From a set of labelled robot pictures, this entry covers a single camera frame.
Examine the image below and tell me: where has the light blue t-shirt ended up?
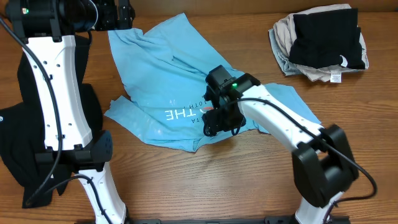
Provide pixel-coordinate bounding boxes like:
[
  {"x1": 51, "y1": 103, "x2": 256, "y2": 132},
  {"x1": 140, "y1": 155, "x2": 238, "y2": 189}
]
[{"x1": 104, "y1": 12, "x2": 322, "y2": 153}]

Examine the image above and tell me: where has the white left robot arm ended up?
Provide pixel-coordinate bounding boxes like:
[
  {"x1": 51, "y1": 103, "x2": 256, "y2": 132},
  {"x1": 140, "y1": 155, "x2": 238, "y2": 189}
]
[{"x1": 2, "y1": 0, "x2": 135, "y2": 223}]

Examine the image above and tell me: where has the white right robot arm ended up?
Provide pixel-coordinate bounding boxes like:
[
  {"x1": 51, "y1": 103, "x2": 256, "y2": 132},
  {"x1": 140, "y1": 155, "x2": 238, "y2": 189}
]
[{"x1": 203, "y1": 72, "x2": 359, "y2": 223}]

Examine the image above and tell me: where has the grey folded garment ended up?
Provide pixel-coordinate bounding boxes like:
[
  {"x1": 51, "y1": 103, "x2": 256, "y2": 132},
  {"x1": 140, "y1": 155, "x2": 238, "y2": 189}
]
[{"x1": 269, "y1": 29, "x2": 301, "y2": 76}]

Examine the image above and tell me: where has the beige folded garment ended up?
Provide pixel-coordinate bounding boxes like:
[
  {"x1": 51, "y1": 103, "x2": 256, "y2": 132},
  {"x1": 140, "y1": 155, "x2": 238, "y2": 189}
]
[{"x1": 273, "y1": 4, "x2": 369, "y2": 82}]

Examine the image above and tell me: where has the black folded garment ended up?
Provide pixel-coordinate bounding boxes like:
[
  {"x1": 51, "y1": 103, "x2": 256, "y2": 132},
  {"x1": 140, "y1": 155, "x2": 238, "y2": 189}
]
[{"x1": 289, "y1": 9, "x2": 365, "y2": 70}]

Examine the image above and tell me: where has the black garment on left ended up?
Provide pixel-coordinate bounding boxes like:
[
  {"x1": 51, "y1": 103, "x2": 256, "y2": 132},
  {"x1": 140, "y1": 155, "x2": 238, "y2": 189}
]
[{"x1": 1, "y1": 35, "x2": 103, "y2": 208}]

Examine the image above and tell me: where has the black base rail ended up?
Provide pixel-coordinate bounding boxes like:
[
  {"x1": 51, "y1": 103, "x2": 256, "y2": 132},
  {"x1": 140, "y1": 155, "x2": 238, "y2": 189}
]
[{"x1": 74, "y1": 214, "x2": 351, "y2": 224}]

